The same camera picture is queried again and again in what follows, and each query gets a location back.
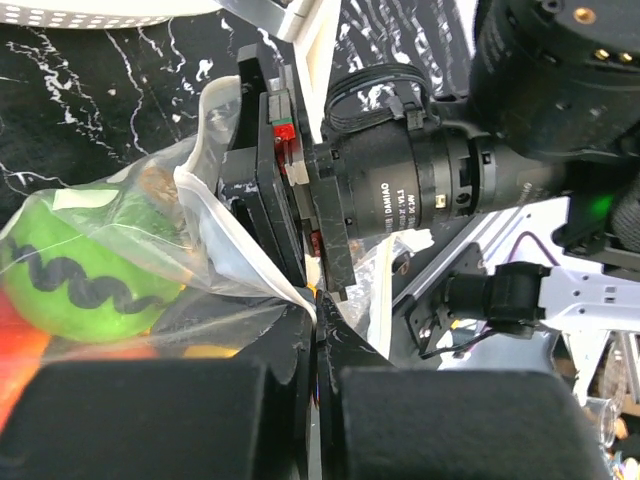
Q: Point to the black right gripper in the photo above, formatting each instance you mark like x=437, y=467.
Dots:
x=391, y=160

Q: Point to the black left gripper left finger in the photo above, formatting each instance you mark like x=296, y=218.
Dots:
x=246, y=417

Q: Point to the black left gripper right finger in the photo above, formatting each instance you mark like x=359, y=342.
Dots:
x=378, y=421

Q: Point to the clear zip top bag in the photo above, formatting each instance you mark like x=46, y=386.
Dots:
x=232, y=292

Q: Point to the green fake watermelon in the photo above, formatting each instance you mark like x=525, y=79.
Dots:
x=79, y=264

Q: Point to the red fake tomato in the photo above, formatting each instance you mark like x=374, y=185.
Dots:
x=22, y=346

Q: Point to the yellow fake lemon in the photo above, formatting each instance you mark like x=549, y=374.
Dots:
x=209, y=351

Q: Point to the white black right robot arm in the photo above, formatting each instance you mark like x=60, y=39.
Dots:
x=552, y=110

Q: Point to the white perforated plastic basket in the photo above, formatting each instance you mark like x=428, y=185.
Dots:
x=99, y=14

